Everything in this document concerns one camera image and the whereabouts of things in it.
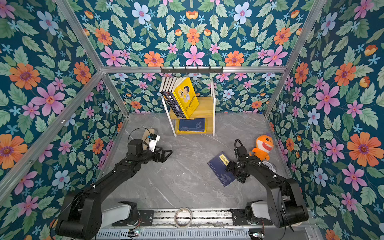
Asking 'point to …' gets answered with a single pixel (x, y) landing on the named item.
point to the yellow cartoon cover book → (184, 92)
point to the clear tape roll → (175, 215)
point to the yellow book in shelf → (180, 132)
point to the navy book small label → (197, 124)
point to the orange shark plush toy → (264, 144)
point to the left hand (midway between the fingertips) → (167, 146)
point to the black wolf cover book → (171, 97)
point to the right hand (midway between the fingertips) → (229, 173)
